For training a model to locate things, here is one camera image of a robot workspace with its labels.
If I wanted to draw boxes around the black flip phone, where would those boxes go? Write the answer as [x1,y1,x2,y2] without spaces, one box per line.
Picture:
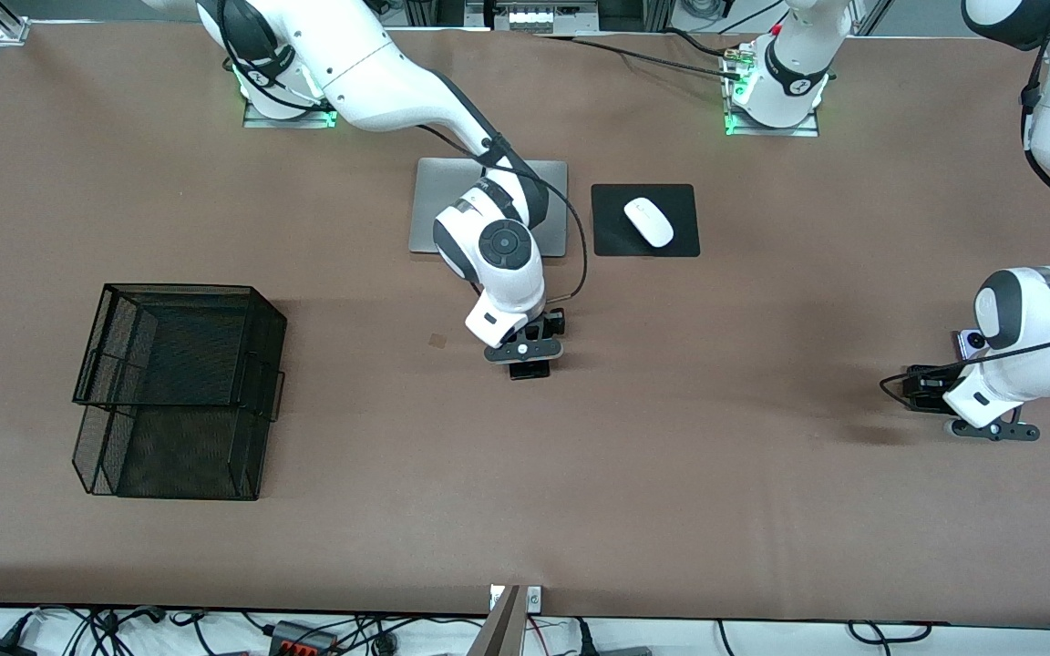
[907,364,950,413]

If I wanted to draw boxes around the black mouse pad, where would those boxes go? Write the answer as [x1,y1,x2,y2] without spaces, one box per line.
[591,183,701,258]

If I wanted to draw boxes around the white computer mouse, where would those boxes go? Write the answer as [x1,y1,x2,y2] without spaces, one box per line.
[623,197,675,249]

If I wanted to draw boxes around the silver closed laptop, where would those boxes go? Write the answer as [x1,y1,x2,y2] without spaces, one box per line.
[408,158,570,259]

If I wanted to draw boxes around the black mesh two-tier tray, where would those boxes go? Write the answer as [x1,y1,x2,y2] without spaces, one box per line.
[72,283,288,501]

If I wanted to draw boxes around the black power strip red switches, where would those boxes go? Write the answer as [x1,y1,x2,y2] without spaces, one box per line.
[268,620,340,656]

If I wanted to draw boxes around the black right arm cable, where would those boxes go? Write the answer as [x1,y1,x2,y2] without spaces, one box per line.
[416,68,590,306]

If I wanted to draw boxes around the black looped floor cable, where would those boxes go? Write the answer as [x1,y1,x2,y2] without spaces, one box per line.
[847,621,933,644]

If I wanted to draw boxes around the thin black table cable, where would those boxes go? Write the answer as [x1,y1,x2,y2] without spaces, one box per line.
[534,33,745,81]

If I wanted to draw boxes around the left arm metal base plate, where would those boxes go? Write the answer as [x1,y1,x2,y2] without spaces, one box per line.
[724,41,820,138]

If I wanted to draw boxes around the aluminium frame with connector block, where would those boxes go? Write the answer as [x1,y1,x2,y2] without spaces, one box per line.
[466,0,599,33]

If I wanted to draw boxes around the grey angled post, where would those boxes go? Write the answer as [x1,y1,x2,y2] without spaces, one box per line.
[468,585,522,656]

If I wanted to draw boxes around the thick black table cable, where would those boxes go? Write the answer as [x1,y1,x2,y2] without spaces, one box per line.
[657,27,736,59]

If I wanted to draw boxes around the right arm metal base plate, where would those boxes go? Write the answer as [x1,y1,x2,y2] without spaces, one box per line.
[242,91,339,129]

